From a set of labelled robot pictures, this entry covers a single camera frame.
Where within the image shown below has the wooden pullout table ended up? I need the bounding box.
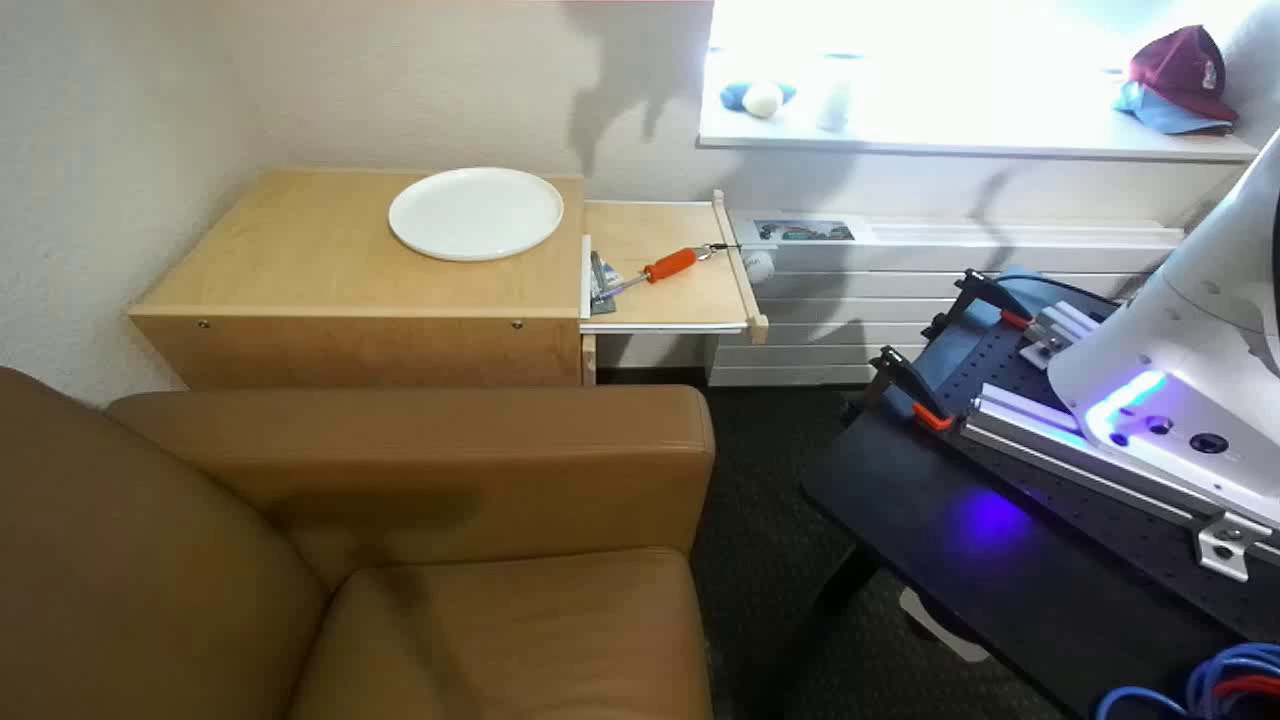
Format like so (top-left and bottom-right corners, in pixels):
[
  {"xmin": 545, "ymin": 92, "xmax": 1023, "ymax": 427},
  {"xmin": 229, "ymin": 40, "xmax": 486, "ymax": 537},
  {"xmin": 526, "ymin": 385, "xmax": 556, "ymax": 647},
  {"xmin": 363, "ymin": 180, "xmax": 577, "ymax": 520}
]
[{"xmin": 581, "ymin": 189, "xmax": 775, "ymax": 349}]

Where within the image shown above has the white round plate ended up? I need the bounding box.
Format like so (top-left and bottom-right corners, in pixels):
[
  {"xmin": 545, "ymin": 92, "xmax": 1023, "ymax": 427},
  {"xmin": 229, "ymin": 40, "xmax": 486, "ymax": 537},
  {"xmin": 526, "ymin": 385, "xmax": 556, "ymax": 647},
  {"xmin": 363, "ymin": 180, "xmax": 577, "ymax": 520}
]
[{"xmin": 385, "ymin": 165, "xmax": 570, "ymax": 262}]

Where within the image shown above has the blue and white small object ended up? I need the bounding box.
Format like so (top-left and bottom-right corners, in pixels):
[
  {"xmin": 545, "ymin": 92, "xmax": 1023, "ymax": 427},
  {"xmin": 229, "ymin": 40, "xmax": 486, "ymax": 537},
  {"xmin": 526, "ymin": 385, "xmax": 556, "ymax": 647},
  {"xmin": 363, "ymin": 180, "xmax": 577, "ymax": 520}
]
[{"xmin": 718, "ymin": 75, "xmax": 799, "ymax": 122}]

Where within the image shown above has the light wooden cabinet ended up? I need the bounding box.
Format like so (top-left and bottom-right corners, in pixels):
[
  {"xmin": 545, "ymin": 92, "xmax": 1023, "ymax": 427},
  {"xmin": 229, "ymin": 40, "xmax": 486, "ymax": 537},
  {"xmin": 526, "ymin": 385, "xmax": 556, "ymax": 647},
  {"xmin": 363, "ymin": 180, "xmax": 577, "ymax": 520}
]
[{"xmin": 127, "ymin": 165, "xmax": 601, "ymax": 392}]

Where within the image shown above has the brown leather armchair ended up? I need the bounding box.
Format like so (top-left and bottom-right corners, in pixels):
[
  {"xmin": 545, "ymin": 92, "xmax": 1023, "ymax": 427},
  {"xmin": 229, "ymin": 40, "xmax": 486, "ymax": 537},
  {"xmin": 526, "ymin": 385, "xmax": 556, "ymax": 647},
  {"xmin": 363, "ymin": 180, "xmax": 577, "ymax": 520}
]
[{"xmin": 0, "ymin": 362, "xmax": 719, "ymax": 720}]

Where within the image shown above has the white window sill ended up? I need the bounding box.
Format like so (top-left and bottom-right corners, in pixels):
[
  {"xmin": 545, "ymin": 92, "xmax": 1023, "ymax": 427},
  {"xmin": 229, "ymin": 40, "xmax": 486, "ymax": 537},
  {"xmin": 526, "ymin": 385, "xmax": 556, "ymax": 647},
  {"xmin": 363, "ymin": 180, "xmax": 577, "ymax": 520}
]
[{"xmin": 691, "ymin": 98, "xmax": 1266, "ymax": 167}]

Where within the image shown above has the white paper sheet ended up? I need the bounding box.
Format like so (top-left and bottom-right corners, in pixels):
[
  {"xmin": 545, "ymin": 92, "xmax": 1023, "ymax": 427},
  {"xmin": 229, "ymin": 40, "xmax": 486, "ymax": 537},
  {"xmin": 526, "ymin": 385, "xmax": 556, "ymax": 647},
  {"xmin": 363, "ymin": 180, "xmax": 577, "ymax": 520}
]
[{"xmin": 897, "ymin": 582, "xmax": 995, "ymax": 668}]

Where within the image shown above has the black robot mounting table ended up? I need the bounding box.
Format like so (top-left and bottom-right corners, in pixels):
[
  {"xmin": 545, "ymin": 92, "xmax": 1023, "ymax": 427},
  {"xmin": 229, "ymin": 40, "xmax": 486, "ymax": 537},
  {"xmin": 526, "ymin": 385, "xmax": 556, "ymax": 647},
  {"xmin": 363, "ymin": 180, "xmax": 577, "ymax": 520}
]
[{"xmin": 799, "ymin": 266, "xmax": 1280, "ymax": 720}]

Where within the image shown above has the maroon cap with blue brim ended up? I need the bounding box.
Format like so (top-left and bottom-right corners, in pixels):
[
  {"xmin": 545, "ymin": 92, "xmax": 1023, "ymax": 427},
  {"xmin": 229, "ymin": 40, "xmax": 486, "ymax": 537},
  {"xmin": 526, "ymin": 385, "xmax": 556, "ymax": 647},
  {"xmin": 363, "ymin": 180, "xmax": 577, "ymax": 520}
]
[{"xmin": 1113, "ymin": 19, "xmax": 1246, "ymax": 139}]

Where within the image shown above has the orange handled tool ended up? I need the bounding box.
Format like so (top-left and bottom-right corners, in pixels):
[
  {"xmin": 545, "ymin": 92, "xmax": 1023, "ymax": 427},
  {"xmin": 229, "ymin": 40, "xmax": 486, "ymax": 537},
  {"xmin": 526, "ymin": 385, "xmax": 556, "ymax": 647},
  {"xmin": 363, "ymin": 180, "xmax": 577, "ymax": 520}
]
[{"xmin": 586, "ymin": 240, "xmax": 737, "ymax": 318}]

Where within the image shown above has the white wall heater unit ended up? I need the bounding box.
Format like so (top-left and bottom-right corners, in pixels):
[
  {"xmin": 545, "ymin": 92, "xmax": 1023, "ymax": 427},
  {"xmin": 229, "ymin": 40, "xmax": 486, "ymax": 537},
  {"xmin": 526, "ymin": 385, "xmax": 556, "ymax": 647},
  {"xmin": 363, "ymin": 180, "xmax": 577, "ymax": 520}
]
[{"xmin": 710, "ymin": 212, "xmax": 1191, "ymax": 392}]

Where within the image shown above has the black clamp with orange handle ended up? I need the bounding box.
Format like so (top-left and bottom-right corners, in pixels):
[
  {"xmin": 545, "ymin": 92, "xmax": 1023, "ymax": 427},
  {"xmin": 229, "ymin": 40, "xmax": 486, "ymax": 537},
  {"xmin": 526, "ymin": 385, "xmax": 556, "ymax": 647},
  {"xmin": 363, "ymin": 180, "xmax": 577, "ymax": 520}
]
[
  {"xmin": 870, "ymin": 344, "xmax": 960, "ymax": 439},
  {"xmin": 950, "ymin": 266, "xmax": 1042, "ymax": 340}
]

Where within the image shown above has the aluminium profile rail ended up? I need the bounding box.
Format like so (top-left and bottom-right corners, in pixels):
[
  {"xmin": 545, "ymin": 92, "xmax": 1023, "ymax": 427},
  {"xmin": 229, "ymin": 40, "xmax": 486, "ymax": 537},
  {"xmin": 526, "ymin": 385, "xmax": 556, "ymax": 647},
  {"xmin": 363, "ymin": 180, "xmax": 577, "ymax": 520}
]
[{"xmin": 958, "ymin": 381, "xmax": 1280, "ymax": 538}]

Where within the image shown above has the silver corner bracket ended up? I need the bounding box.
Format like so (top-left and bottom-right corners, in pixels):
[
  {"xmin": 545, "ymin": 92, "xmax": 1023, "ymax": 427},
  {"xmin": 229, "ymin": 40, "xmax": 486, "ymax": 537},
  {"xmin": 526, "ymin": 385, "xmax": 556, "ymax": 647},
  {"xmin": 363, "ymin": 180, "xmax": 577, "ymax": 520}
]
[{"xmin": 1191, "ymin": 510, "xmax": 1262, "ymax": 582}]

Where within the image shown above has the blue coiled cable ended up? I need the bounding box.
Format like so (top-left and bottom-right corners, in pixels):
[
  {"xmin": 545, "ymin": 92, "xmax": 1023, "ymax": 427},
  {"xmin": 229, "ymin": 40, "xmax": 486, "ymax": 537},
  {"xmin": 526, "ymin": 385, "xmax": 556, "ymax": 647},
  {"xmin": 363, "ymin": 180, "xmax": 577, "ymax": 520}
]
[{"xmin": 1093, "ymin": 640, "xmax": 1280, "ymax": 720}]

